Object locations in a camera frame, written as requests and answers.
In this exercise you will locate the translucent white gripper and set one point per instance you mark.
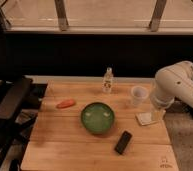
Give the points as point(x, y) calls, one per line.
point(157, 114)

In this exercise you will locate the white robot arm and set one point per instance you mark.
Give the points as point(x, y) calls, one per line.
point(173, 82)

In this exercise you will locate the clear spray bottle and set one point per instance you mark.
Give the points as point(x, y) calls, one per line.
point(108, 80)

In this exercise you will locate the black office chair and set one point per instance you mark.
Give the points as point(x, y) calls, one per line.
point(10, 108)

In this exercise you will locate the orange carrot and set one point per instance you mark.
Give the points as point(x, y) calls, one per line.
point(66, 104)

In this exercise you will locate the green bowl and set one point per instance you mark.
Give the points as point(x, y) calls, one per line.
point(97, 118)

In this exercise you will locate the black phone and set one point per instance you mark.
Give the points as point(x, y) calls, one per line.
point(123, 142)

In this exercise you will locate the white sponge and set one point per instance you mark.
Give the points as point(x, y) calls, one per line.
point(146, 118)

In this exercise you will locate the clear plastic cup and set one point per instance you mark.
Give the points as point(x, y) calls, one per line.
point(138, 95)

